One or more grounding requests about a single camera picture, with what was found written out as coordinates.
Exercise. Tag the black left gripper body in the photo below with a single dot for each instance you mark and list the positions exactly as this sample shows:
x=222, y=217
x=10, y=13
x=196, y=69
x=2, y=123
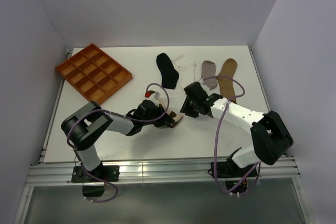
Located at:
x=159, y=123

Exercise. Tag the tan brown sock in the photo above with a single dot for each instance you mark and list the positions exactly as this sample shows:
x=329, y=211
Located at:
x=225, y=80

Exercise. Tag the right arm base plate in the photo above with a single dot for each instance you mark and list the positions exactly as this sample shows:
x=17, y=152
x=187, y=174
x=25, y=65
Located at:
x=231, y=170

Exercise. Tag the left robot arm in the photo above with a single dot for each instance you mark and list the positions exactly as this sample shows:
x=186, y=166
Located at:
x=85, y=126

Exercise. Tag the black sock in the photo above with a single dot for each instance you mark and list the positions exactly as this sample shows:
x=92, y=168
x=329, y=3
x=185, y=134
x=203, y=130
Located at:
x=169, y=76

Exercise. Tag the aluminium frame rail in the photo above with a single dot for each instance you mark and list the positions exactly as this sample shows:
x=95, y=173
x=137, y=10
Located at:
x=155, y=171

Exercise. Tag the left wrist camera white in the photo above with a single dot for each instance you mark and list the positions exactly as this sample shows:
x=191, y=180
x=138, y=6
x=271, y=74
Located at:
x=153, y=96

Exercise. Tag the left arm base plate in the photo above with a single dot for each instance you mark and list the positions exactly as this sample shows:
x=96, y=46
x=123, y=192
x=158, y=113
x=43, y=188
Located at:
x=108, y=173

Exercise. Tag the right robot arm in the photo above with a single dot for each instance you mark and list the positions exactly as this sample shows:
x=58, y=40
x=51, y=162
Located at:
x=270, y=138

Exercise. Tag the cream brown striped sock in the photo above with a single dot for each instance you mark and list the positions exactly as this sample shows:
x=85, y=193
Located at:
x=176, y=118

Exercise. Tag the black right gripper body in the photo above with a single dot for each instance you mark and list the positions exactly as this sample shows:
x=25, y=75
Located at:
x=189, y=108

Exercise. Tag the orange compartment tray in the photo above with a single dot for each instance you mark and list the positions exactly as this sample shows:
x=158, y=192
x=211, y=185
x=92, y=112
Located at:
x=94, y=74

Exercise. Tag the grey sock red stripes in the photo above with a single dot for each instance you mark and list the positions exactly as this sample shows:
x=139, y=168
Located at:
x=208, y=71

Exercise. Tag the white sock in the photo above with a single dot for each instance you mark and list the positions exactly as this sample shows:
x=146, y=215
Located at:
x=186, y=70

